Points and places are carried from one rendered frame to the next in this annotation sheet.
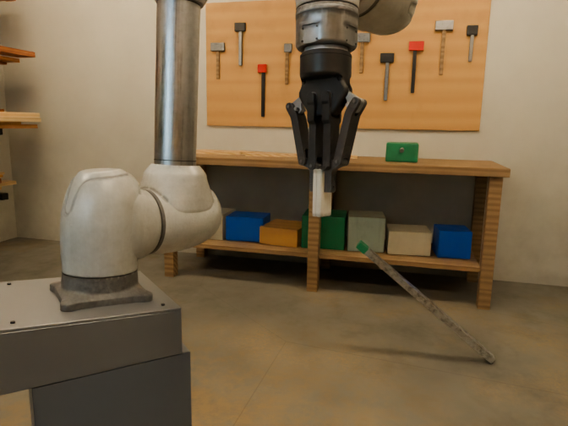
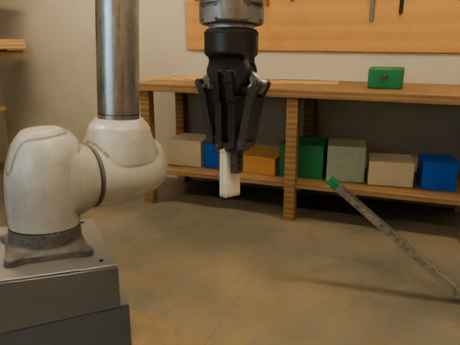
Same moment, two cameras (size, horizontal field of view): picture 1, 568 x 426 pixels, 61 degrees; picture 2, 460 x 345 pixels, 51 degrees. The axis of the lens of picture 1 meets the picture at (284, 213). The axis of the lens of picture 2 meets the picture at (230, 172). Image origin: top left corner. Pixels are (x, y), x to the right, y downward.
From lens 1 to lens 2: 0.16 m
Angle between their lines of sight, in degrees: 8
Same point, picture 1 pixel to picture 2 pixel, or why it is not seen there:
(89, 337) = (28, 293)
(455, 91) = (448, 9)
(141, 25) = not seen: outside the picture
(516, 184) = not seen: outside the picture
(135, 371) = (75, 323)
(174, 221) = (115, 177)
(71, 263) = (14, 220)
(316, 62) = (216, 42)
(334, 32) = (233, 11)
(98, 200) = (35, 161)
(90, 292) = (32, 248)
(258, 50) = not seen: outside the picture
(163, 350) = (101, 304)
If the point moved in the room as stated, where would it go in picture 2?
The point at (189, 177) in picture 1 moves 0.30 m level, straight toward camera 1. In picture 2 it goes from (130, 133) to (111, 167)
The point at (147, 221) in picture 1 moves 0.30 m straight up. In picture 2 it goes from (86, 179) to (74, 37)
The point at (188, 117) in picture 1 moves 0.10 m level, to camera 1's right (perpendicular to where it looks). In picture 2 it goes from (129, 72) to (171, 72)
